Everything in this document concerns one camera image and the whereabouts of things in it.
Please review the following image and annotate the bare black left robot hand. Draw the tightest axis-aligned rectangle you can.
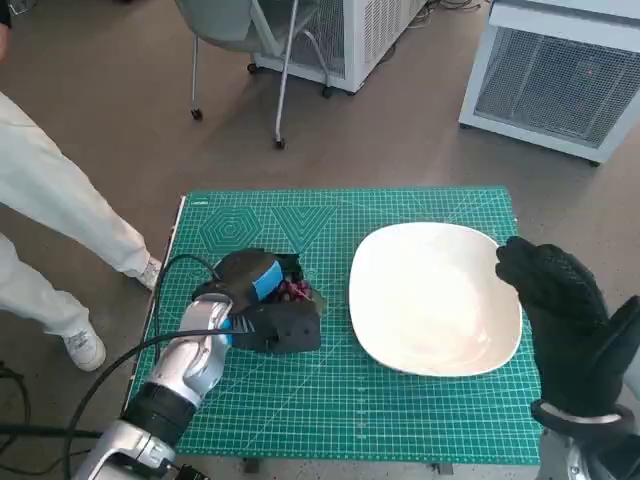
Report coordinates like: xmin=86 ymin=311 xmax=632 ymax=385
xmin=212 ymin=248 xmax=314 ymax=307

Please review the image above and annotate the white mesh cabinet with vents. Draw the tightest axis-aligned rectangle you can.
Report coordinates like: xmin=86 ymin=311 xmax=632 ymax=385
xmin=247 ymin=0 xmax=432 ymax=100

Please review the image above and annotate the green cutting mat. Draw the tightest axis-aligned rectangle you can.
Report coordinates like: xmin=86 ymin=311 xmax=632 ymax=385
xmin=127 ymin=185 xmax=544 ymax=464

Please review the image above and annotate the person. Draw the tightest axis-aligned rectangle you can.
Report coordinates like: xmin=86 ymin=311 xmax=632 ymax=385
xmin=0 ymin=0 xmax=164 ymax=374

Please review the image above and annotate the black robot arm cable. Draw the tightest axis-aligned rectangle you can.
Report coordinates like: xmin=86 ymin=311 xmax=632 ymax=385
xmin=67 ymin=253 xmax=232 ymax=439

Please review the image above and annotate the black floor cable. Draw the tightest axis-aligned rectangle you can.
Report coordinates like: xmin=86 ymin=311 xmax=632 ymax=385
xmin=0 ymin=360 xmax=101 ymax=480

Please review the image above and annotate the grey chair with metal legs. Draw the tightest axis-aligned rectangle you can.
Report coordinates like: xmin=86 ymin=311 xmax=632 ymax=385
xmin=172 ymin=0 xmax=346 ymax=151

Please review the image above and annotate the red toy grape bunch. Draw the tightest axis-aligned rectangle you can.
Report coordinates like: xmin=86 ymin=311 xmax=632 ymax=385
xmin=276 ymin=276 xmax=327 ymax=315

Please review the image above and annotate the large white mesh cabinet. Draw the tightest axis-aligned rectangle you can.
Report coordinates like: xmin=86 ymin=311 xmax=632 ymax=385
xmin=458 ymin=0 xmax=640 ymax=168

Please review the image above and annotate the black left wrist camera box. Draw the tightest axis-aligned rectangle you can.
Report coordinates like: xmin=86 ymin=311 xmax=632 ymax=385
xmin=230 ymin=299 xmax=323 ymax=357

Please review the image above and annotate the white square plate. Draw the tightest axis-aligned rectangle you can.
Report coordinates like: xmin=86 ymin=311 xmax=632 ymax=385
xmin=348 ymin=223 xmax=524 ymax=378

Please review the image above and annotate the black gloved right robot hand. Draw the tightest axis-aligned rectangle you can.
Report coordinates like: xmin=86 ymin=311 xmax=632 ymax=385
xmin=494 ymin=235 xmax=640 ymax=417

